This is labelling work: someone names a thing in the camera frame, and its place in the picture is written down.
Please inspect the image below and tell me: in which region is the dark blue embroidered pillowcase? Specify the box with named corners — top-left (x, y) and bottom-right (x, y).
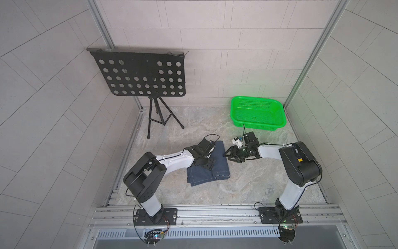
top-left (187, 141), bottom-right (231, 187)

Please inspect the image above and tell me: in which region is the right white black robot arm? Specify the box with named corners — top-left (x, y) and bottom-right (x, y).
top-left (224, 132), bottom-right (322, 220)

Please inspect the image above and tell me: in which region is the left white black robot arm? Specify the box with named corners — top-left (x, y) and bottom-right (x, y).
top-left (123, 138), bottom-right (216, 220)

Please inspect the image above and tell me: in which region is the green plastic basket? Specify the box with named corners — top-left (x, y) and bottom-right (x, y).
top-left (230, 96), bottom-right (287, 131)

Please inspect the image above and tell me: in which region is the right green circuit board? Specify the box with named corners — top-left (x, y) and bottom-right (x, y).
top-left (278, 226), bottom-right (295, 244)

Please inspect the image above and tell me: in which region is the green circuit board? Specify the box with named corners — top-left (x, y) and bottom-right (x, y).
top-left (144, 229), bottom-right (165, 246)
top-left (278, 226), bottom-right (295, 244)

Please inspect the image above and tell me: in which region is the black perforated music stand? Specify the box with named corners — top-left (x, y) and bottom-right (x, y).
top-left (88, 48), bottom-right (186, 126)

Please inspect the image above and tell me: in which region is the left green circuit board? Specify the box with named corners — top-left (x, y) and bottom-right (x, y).
top-left (144, 229), bottom-right (165, 246)

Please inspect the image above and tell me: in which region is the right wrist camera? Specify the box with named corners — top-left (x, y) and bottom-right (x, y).
top-left (232, 137), bottom-right (243, 148)

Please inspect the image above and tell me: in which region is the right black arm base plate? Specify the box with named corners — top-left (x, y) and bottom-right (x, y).
top-left (257, 206), bottom-right (303, 225)

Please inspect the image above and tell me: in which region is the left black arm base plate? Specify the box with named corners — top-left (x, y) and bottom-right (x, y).
top-left (133, 208), bottom-right (178, 226)

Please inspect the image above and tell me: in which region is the aluminium front rail frame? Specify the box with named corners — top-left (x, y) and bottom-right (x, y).
top-left (78, 203), bottom-right (359, 249)

